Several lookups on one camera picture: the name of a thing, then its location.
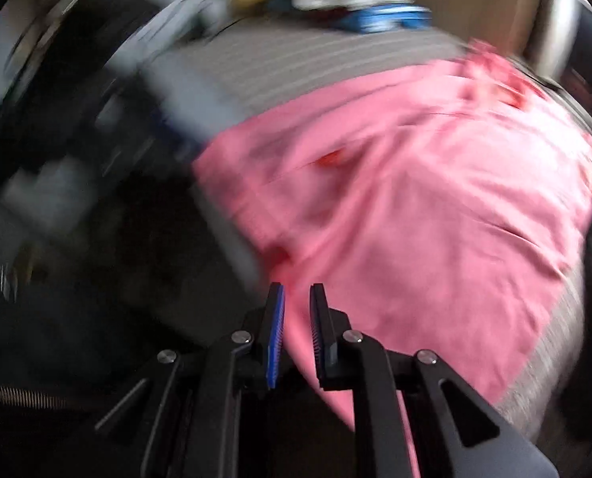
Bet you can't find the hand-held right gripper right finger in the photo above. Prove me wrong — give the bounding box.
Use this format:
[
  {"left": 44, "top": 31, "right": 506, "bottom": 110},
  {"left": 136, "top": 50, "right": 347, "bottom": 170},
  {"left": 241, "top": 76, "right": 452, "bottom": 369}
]
[{"left": 310, "top": 284, "right": 561, "bottom": 478}]

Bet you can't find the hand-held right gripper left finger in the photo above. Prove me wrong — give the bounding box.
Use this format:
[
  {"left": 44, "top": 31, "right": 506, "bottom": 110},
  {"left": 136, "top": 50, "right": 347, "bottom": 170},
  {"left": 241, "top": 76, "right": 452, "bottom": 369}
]
[{"left": 94, "top": 283, "right": 287, "bottom": 478}]

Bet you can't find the pink garment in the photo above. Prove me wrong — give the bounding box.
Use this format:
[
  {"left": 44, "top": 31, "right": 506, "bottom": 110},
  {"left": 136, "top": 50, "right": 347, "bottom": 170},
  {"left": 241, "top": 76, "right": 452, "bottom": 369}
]
[{"left": 191, "top": 42, "right": 592, "bottom": 478}]

